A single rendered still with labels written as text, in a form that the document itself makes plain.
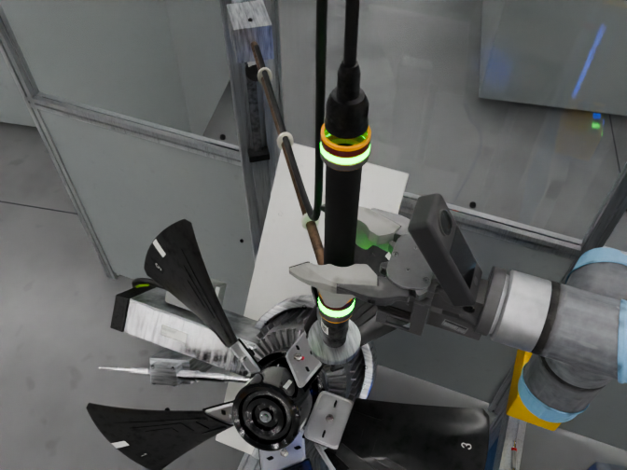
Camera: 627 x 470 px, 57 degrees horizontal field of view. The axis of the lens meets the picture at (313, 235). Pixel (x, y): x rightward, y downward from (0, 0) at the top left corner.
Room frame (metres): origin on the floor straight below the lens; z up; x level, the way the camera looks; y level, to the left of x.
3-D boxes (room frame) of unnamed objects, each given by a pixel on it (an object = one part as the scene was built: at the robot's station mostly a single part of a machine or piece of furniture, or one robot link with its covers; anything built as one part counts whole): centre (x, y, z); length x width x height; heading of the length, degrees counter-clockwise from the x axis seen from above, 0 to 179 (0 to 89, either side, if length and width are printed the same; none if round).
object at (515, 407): (0.53, -0.47, 1.02); 0.16 x 0.10 x 0.11; 159
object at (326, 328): (0.38, -0.03, 1.66); 0.04 x 0.04 x 0.46
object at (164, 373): (0.52, 0.29, 1.08); 0.07 x 0.04 x 0.06; 79
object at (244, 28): (0.99, 0.12, 1.54); 0.10 x 0.07 x 0.08; 14
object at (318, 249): (0.68, 0.04, 1.54); 0.54 x 0.01 x 0.01; 14
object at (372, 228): (0.42, -0.05, 1.64); 0.09 x 0.03 x 0.06; 47
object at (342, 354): (0.39, -0.03, 1.50); 0.09 x 0.07 x 0.10; 14
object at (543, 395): (0.30, -0.29, 1.54); 0.11 x 0.08 x 0.11; 147
